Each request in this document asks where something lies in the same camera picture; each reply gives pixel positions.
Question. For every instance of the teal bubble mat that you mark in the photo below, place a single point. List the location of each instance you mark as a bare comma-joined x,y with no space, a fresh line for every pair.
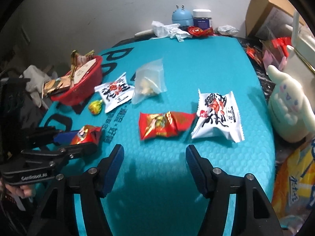
152,177

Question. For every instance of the white cloth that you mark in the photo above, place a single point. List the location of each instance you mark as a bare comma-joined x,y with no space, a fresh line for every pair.
34,78

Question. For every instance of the yellow lollipop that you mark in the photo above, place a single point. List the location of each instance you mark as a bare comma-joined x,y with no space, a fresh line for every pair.
95,107

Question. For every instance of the dark blue jar white lid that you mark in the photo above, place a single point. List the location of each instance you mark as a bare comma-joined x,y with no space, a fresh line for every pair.
201,19

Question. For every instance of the large white snack packet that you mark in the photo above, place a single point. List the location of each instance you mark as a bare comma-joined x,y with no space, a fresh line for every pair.
83,73

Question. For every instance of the yellow snack packet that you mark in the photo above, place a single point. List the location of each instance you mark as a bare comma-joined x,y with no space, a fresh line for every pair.
76,59

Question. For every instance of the red candy wrapper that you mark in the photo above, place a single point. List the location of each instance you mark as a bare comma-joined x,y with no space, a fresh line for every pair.
196,31

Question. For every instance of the cream plush figure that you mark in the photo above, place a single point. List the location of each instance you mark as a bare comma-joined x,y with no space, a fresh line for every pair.
288,103

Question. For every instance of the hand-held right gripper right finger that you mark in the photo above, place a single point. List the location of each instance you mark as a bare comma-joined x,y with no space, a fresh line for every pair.
196,169

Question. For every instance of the clear plastic snack bag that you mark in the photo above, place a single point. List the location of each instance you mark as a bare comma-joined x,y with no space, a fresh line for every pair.
147,83

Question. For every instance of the person's left hand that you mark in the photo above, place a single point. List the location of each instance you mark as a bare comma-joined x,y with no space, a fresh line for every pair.
21,191

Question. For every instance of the small red sachet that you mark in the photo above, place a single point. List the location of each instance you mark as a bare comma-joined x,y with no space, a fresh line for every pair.
254,54

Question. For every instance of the brown cardboard box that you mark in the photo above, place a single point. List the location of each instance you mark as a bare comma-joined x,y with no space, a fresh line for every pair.
260,9

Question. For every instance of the red gift packet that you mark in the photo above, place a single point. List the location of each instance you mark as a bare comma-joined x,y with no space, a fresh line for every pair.
280,43

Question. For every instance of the brown glossy snack packet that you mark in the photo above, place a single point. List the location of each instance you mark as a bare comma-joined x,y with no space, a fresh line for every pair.
57,86

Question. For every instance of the crumpled white tissue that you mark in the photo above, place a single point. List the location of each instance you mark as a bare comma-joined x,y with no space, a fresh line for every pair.
179,34

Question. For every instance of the crumpled grey paper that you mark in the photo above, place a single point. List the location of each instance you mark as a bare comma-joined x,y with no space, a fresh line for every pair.
226,30

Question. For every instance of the blue round antler device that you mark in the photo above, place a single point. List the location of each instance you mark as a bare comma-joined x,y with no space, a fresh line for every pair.
182,17

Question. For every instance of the red foil snack packet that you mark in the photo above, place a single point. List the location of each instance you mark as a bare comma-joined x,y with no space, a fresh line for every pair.
160,125

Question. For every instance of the large yellow snack bag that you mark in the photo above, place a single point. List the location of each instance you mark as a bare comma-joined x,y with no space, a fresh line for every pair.
295,177

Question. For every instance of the white peanut snack packet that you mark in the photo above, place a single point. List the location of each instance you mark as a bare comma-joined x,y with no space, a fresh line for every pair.
216,115
115,93

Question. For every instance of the red plastic mesh basket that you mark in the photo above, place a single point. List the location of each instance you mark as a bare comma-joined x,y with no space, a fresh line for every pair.
83,88

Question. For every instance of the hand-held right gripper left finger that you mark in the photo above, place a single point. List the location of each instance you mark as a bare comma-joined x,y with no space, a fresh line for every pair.
113,169

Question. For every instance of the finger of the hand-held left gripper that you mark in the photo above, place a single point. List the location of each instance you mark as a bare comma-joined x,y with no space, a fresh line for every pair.
81,148
62,137

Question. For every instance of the small red orange snack packet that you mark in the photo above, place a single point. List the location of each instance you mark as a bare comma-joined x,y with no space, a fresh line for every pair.
86,134

